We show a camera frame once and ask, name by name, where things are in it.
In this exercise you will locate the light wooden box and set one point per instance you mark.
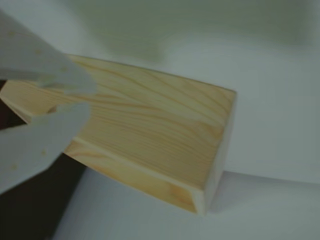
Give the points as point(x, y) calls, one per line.
point(155, 125)

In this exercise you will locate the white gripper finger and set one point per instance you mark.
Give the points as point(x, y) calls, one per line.
point(32, 150)
point(37, 60)

